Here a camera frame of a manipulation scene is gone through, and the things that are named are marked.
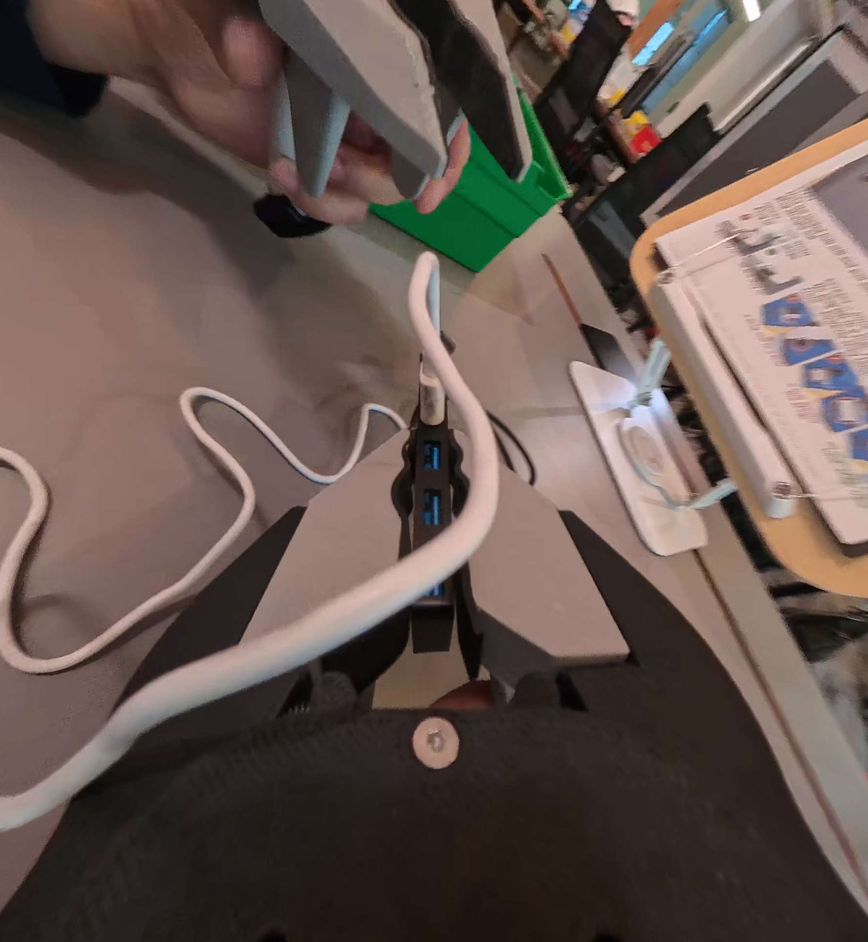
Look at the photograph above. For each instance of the black office chair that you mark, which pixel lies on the black office chair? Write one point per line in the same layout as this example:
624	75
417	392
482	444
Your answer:
581	88

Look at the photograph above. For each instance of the black anker usb hub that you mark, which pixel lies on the black anker usb hub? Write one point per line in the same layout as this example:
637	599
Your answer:
528	460

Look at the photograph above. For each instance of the person's left hand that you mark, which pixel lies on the person's left hand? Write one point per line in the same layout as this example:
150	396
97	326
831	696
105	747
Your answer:
184	66

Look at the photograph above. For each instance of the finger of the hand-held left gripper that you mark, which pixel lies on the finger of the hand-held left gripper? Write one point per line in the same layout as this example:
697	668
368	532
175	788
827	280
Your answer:
360	66
471	59

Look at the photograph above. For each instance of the green plastic bin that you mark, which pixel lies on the green plastic bin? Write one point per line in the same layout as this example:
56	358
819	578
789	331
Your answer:
478	213

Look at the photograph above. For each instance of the person's left forearm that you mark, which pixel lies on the person's left forearm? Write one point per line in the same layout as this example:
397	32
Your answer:
7	44

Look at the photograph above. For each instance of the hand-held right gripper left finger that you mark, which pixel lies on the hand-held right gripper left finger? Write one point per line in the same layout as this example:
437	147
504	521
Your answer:
331	544

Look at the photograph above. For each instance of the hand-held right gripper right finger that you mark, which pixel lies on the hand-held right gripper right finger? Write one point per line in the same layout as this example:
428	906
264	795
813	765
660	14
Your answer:
552	589

